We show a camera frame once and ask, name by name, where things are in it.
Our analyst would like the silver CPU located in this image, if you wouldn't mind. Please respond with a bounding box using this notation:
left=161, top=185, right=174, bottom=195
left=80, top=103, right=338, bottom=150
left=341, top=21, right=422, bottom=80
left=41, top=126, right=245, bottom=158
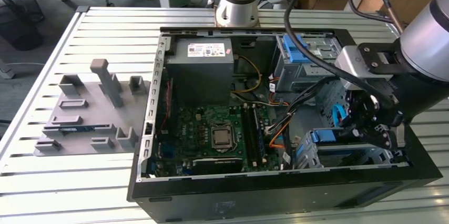
left=212, top=128, right=232, bottom=146

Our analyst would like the black PC case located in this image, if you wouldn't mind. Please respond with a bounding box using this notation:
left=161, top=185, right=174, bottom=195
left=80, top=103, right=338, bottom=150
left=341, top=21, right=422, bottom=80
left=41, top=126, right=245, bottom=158
left=126, top=26, right=443, bottom=222

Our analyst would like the grey power supply unit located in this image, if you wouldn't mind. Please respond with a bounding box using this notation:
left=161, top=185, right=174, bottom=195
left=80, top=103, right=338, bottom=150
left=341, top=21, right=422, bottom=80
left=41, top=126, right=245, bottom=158
left=165, top=37, right=234, bottom=106

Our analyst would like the blue data wire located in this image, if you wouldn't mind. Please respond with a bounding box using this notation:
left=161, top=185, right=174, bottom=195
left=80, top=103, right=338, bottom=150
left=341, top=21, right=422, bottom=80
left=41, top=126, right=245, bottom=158
left=330, top=104, right=351, bottom=129

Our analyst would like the metal disk bay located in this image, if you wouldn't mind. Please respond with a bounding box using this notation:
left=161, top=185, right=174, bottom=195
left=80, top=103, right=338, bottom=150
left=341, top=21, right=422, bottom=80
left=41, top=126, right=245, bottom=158
left=293, top=126, right=403, bottom=169

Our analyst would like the black graphics card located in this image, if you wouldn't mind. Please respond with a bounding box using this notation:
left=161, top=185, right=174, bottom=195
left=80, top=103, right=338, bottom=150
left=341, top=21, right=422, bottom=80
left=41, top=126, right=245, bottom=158
left=190, top=157, right=244, bottom=175

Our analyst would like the grey parts rack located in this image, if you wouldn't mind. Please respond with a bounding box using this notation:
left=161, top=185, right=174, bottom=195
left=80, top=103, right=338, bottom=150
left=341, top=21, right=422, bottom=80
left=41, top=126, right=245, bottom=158
left=32, top=59, right=152, bottom=158

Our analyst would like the blue RAM stick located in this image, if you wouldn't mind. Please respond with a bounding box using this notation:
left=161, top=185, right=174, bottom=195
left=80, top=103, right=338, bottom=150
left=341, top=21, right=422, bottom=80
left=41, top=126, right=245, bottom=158
left=57, top=126, right=96, bottom=133

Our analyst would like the black wire bundle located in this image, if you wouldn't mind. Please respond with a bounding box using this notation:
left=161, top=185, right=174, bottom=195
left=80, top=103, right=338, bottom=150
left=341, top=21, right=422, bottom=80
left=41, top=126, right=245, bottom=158
left=266, top=76, right=342, bottom=135

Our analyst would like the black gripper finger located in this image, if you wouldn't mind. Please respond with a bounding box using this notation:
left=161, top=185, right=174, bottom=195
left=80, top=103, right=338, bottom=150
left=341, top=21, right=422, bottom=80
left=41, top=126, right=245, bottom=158
left=355, top=125, right=407, bottom=156
left=341, top=90, right=382, bottom=133

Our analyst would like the thick black camera cable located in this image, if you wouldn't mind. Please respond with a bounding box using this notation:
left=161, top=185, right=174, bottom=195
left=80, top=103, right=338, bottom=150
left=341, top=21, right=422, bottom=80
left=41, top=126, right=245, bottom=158
left=281, top=0, right=401, bottom=106

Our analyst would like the grey metal stand foot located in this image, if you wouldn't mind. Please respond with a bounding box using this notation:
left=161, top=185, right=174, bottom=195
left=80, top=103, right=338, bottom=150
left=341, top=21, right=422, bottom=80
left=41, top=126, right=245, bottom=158
left=0, top=58, right=17, bottom=79

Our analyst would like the green motherboard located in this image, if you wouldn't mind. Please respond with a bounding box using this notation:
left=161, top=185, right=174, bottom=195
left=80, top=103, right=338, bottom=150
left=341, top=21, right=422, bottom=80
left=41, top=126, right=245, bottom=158
left=153, top=104, right=285, bottom=177

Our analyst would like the blue plastic drive bracket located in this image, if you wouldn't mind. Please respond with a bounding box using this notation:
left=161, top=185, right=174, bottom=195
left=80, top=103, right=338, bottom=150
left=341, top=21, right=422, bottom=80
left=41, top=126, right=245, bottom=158
left=281, top=34, right=313, bottom=64

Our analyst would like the hard disk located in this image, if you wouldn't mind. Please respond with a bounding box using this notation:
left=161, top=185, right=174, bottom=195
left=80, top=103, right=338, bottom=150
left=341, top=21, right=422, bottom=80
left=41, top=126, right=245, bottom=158
left=309, top=127, right=373, bottom=146

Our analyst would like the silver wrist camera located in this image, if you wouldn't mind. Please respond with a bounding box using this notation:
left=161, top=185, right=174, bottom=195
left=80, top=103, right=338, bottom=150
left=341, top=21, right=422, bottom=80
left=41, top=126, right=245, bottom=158
left=333, top=45, right=397, bottom=92

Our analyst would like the black mesh bin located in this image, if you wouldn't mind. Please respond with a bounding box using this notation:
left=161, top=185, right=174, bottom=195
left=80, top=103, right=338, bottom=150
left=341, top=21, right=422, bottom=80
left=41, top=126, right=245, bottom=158
left=0, top=0, right=45, bottom=51

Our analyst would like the black RAM slot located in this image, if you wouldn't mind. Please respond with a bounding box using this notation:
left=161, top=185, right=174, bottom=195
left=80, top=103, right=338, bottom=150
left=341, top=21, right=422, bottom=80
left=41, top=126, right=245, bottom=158
left=242, top=105, right=257, bottom=166
left=252, top=104, right=266, bottom=164

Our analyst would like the metal drive cage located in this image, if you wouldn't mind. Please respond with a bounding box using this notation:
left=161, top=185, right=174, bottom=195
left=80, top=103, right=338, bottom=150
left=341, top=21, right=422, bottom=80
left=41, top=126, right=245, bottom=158
left=273, top=34, right=345, bottom=93

